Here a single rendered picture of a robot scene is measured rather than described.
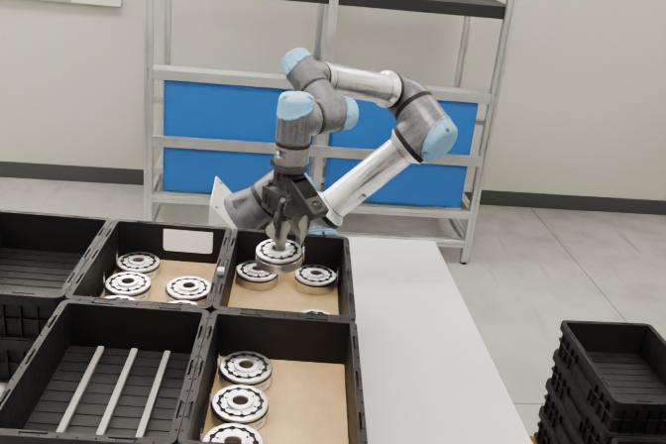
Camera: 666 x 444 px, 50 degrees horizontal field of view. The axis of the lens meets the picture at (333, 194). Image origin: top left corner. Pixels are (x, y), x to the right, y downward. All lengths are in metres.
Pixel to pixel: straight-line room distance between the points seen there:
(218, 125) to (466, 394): 2.14
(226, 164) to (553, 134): 2.19
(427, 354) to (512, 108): 2.96
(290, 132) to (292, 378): 0.50
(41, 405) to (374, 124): 2.44
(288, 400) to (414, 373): 0.44
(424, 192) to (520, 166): 1.21
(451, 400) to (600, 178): 3.45
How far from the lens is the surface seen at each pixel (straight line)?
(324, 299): 1.77
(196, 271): 1.86
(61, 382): 1.51
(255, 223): 2.02
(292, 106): 1.49
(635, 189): 5.16
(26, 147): 4.69
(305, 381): 1.50
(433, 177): 3.70
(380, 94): 1.83
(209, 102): 3.49
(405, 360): 1.83
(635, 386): 2.38
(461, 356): 1.89
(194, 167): 3.60
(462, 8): 3.53
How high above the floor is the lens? 1.72
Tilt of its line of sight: 22 degrees down
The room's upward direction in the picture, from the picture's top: 6 degrees clockwise
